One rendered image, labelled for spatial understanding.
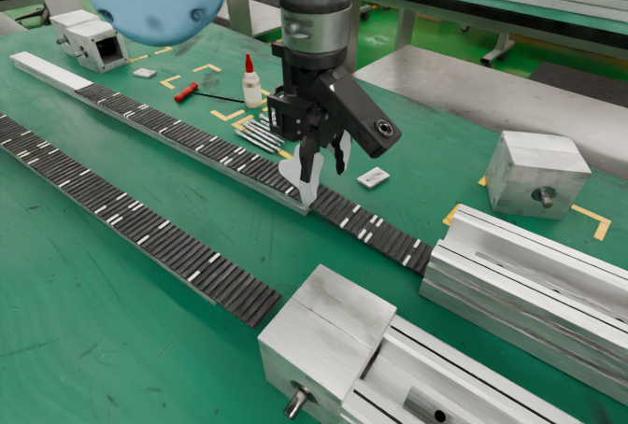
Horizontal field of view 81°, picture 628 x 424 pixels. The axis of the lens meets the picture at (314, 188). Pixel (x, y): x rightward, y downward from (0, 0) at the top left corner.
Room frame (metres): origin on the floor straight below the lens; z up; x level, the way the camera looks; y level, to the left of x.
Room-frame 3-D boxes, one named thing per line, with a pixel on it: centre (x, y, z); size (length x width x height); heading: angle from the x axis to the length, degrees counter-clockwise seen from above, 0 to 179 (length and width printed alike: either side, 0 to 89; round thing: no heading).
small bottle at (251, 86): (0.75, 0.14, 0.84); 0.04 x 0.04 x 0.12
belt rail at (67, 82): (0.69, 0.40, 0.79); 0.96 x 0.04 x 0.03; 55
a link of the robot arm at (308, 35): (0.41, 0.00, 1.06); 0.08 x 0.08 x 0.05
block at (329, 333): (0.16, -0.01, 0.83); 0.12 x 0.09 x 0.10; 145
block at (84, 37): (0.97, 0.57, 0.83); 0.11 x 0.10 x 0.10; 145
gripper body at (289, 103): (0.42, 0.00, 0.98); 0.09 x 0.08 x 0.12; 55
